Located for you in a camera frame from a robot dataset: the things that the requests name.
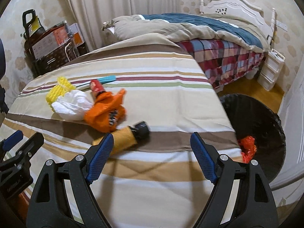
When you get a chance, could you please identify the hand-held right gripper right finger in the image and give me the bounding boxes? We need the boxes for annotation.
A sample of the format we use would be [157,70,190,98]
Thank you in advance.
[190,132,278,228]

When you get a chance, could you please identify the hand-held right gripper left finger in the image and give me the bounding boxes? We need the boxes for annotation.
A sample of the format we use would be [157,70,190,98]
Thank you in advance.
[26,133,114,228]

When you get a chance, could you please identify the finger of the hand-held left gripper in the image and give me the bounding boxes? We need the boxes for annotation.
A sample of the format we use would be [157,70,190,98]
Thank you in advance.
[0,132,44,178]
[0,130,24,157]

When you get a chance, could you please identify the yellow bottle with black cap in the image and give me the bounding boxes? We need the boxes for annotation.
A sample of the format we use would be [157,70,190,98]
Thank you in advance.
[92,121,150,155]

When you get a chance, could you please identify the orange plastic bag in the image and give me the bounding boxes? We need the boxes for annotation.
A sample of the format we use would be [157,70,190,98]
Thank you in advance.
[84,88,127,133]

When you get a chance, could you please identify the red shiny wrapper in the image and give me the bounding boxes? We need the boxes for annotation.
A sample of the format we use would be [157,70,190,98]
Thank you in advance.
[237,136,257,164]

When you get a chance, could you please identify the white plastic bag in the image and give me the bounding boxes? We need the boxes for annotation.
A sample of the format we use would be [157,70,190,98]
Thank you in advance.
[52,91,94,121]

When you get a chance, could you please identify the yellow foam net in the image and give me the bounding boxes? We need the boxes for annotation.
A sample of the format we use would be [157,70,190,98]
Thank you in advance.
[46,76,76,105]

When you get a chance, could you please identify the black trash bin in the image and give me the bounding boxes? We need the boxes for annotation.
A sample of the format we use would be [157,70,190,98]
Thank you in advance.
[218,94,287,183]

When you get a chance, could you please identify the red snack packet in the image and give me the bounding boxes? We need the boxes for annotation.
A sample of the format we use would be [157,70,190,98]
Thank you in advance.
[90,79,106,98]

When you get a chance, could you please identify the teal paper strip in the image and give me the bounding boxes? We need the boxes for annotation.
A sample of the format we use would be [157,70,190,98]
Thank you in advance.
[78,75,117,91]

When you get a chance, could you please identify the dark blue object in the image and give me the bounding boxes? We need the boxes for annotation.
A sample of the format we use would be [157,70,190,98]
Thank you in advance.
[0,38,9,114]

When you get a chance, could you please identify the striped tablecloth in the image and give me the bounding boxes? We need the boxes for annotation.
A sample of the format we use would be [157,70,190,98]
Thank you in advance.
[0,34,243,228]

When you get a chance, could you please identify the brown patterned storage basket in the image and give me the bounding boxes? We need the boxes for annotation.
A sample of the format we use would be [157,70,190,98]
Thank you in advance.
[36,44,79,75]

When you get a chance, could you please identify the white panelled door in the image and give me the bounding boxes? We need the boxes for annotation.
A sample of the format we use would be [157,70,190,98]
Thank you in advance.
[268,76,304,195]

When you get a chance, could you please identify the white drawer unit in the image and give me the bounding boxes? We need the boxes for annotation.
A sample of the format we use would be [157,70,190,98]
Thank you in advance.
[258,49,285,91]

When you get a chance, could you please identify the black hand trolley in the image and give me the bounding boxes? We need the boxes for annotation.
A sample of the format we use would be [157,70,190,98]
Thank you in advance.
[22,9,45,76]

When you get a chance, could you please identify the orange and white box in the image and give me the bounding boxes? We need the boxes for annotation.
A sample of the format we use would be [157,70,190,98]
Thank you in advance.
[68,23,83,45]

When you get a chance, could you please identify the blue and beige duvet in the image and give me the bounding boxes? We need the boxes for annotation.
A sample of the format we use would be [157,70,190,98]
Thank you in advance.
[102,13,271,53]

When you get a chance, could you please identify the beige curtain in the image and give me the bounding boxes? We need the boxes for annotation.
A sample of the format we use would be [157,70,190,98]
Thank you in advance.
[53,0,183,53]

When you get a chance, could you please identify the white bed headboard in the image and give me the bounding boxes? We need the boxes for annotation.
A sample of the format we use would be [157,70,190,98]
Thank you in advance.
[199,0,277,37]

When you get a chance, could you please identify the white wall switch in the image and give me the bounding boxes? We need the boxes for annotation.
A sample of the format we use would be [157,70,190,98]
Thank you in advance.
[275,21,289,31]

